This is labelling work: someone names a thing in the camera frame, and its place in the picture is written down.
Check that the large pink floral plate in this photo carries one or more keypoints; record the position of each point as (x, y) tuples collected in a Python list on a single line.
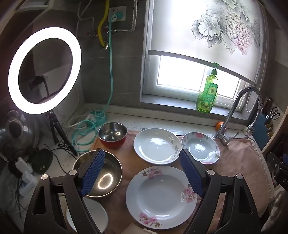
[(162, 198)]

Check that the white branch print plate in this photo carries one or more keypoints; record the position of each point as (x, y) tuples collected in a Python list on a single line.
[(155, 146)]

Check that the stainless steel pot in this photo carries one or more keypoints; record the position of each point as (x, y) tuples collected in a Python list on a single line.
[(20, 135)]

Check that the black oval device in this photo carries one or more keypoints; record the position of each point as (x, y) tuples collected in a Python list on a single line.
[(41, 160)]

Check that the small pink floral plate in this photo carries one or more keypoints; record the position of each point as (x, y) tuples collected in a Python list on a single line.
[(202, 148)]

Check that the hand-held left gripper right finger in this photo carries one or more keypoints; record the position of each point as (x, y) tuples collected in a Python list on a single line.
[(191, 173)]

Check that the pink towel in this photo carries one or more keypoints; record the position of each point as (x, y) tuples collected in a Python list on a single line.
[(236, 162)]

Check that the window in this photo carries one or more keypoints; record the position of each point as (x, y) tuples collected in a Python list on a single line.
[(180, 74)]

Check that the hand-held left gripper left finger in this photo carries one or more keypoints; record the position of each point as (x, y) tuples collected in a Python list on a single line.
[(93, 171)]

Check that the white wall socket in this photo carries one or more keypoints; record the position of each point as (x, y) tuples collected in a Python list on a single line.
[(121, 13)]

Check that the red steel bowl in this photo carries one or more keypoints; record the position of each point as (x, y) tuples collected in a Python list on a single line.
[(112, 144)]

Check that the orange fruit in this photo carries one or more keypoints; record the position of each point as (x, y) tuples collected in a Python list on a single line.
[(218, 126)]

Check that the blue knife holder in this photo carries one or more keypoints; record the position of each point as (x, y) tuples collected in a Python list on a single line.
[(261, 130)]

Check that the large steel bowl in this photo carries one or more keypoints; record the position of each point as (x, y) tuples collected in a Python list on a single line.
[(110, 166)]

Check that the chrome faucet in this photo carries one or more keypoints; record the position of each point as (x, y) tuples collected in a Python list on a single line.
[(227, 119)]

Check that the round teal power strip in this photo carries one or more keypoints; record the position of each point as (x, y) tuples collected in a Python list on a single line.
[(100, 115)]

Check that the green dish soap bottle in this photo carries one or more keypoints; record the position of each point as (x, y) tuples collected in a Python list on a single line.
[(207, 94)]

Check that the person's right hand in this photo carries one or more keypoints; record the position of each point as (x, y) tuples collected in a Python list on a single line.
[(280, 209)]

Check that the white bowl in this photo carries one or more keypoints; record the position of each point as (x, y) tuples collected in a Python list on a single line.
[(96, 213)]

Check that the black scissors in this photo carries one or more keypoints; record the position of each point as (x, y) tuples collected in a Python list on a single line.
[(273, 113)]

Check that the grape print roller blind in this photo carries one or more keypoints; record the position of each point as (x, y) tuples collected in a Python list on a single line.
[(180, 27)]

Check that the flexible metal pipe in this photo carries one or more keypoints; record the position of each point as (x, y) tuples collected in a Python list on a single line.
[(134, 20)]

